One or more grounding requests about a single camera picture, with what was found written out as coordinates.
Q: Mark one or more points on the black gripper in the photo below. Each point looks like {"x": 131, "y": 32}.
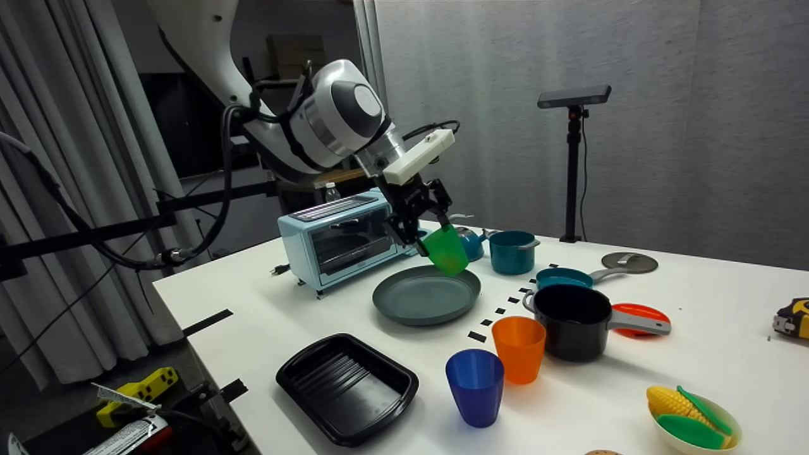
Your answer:
{"x": 414, "y": 197}

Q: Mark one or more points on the green plastic cup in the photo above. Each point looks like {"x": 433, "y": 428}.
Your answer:
{"x": 446, "y": 249}

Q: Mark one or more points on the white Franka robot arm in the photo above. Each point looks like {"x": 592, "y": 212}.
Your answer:
{"x": 337, "y": 116}

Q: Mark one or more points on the dark grey round plate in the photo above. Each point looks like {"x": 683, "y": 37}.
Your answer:
{"x": 427, "y": 295}

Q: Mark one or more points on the orange plastic cup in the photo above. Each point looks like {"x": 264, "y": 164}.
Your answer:
{"x": 519, "y": 346}

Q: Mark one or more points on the blue plastic cup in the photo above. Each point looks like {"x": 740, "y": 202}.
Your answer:
{"x": 475, "y": 386}

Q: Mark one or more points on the red small plate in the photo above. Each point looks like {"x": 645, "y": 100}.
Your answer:
{"x": 643, "y": 308}

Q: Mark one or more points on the light blue toaster oven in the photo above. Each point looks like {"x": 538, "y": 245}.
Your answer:
{"x": 342, "y": 240}

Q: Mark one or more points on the grey curtain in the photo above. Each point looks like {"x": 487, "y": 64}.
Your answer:
{"x": 490, "y": 101}
{"x": 52, "y": 211}

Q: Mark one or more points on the black rectangular baking tray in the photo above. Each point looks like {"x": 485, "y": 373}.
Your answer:
{"x": 347, "y": 387}

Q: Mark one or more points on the grey round pot lid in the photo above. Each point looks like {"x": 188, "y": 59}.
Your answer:
{"x": 631, "y": 262}

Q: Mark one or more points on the yellow toy corn cob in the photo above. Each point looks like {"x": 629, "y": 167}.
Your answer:
{"x": 673, "y": 402}

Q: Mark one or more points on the yellow hand tool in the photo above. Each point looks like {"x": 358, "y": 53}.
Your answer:
{"x": 140, "y": 393}

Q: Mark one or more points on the small dark toy item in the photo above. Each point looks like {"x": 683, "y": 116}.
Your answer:
{"x": 796, "y": 320}

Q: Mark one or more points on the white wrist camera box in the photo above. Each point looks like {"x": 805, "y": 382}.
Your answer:
{"x": 419, "y": 155}

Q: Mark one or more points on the black camera tripod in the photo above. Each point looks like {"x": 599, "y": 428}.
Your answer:
{"x": 575, "y": 167}

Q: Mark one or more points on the grey camera on tripod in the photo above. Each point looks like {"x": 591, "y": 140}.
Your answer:
{"x": 575, "y": 95}

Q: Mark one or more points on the black metal frame bar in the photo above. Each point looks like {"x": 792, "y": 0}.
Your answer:
{"x": 85, "y": 230}

